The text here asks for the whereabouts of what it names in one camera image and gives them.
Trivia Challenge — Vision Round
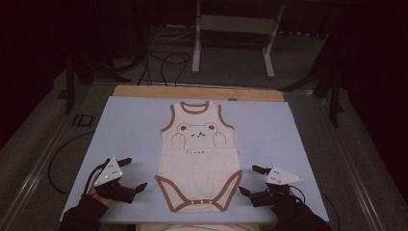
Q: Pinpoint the white metal stand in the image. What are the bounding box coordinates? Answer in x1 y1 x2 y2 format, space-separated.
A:
191 0 286 80

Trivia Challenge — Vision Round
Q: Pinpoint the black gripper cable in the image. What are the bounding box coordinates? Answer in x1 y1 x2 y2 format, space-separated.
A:
83 161 111 195
288 184 341 231

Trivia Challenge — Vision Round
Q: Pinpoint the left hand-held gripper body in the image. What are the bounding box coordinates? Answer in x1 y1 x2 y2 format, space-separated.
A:
92 157 137 205

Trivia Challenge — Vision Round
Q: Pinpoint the wooden table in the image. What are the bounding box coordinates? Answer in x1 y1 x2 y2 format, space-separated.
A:
112 84 286 103

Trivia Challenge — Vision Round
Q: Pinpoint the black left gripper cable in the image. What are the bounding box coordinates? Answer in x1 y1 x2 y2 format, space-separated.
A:
83 161 111 195

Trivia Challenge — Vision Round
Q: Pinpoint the person's right hand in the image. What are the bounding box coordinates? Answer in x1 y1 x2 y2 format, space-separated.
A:
270 187 299 211

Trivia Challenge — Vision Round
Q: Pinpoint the white floor cable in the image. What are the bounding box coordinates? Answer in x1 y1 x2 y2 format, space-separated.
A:
147 29 197 45

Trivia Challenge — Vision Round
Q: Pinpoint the cream baby bodysuit brown trim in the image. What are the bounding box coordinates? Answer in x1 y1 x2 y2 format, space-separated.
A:
154 100 244 214

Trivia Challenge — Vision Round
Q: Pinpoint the black metal stand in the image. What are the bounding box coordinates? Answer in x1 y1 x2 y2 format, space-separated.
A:
57 47 133 116
277 32 345 129

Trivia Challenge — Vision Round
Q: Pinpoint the person's left hand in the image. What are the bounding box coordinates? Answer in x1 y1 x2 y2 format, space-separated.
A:
87 186 114 208

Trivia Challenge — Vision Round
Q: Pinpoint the long black floor cable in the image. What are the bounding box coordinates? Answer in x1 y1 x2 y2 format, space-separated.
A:
47 129 96 197

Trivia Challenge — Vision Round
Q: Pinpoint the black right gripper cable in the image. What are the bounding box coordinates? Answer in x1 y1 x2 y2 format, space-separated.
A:
288 184 341 231

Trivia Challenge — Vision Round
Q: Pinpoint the aluminium floor rail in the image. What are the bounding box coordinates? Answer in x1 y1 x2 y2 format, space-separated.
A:
0 84 97 231
312 90 384 231

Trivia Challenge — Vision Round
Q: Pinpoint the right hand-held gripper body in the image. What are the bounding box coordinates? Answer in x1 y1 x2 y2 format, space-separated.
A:
249 166 305 208

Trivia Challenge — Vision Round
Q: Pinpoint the light blue table mat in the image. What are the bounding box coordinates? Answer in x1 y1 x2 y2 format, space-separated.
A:
59 95 330 225

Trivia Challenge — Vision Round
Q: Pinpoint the black looped floor cable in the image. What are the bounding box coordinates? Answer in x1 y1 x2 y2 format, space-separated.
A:
137 51 192 88

